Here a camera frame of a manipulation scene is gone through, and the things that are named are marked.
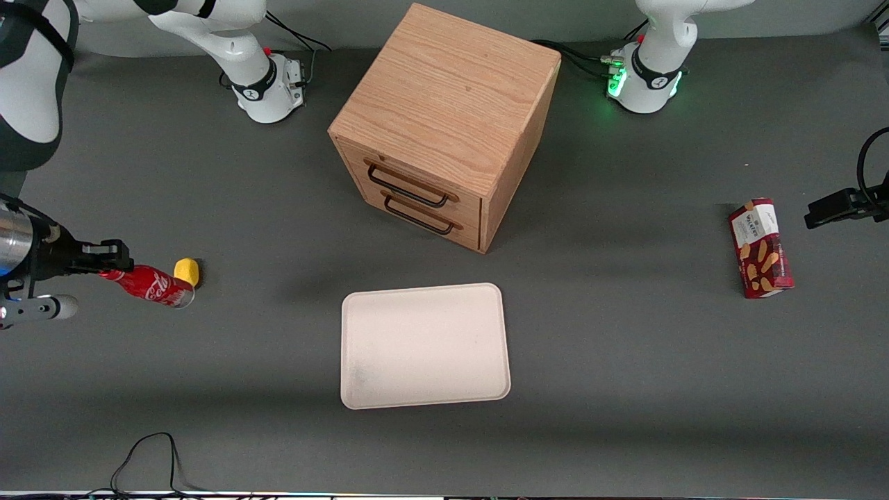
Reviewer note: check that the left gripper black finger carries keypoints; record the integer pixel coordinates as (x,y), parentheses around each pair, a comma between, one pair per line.
(837,207)

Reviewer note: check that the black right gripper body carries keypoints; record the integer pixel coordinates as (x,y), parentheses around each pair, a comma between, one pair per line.
(54,255)

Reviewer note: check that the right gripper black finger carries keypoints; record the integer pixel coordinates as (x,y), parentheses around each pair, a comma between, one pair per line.
(114,250)
(118,264)

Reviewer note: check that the red coke bottle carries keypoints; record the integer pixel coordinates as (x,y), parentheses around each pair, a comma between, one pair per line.
(156,286)

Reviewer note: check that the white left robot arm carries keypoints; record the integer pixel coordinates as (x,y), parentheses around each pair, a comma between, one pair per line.
(660,42)

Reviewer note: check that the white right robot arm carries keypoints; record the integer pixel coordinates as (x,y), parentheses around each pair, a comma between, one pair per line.
(239,55)

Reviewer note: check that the white rectangular tray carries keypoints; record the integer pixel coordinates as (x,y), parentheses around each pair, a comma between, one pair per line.
(424,344)

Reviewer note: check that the small yellow rounded object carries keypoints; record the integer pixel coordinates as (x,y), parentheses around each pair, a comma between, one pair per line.
(187,271)

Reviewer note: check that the red shortbread cookie box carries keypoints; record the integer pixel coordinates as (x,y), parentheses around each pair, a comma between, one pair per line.
(760,250)

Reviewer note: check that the wooden two-drawer cabinet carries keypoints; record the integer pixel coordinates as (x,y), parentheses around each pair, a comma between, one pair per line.
(444,104)

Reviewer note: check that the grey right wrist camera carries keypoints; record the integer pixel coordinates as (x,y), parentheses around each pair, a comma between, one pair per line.
(42,307)

